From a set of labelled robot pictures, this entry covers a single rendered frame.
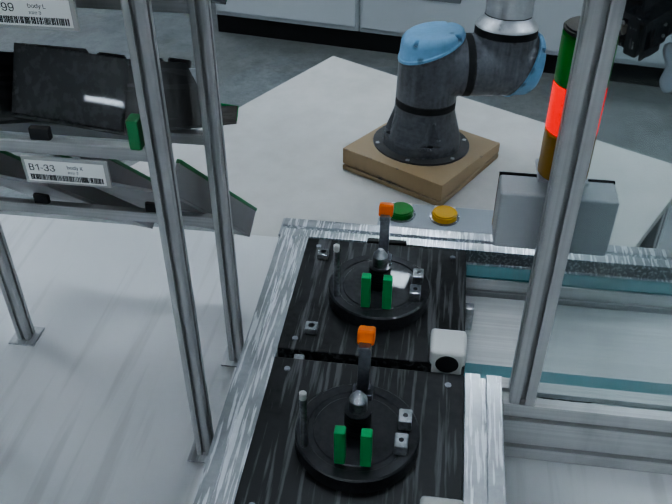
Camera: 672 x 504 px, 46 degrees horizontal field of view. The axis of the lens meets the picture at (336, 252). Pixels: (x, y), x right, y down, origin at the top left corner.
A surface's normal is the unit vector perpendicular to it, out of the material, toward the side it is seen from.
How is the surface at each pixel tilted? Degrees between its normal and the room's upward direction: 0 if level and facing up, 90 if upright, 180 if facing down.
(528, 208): 90
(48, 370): 0
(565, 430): 90
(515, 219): 90
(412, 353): 0
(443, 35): 6
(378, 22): 90
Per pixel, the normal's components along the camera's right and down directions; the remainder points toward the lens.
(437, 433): 0.00, -0.79
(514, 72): 0.11, 0.54
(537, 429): -0.14, 0.61
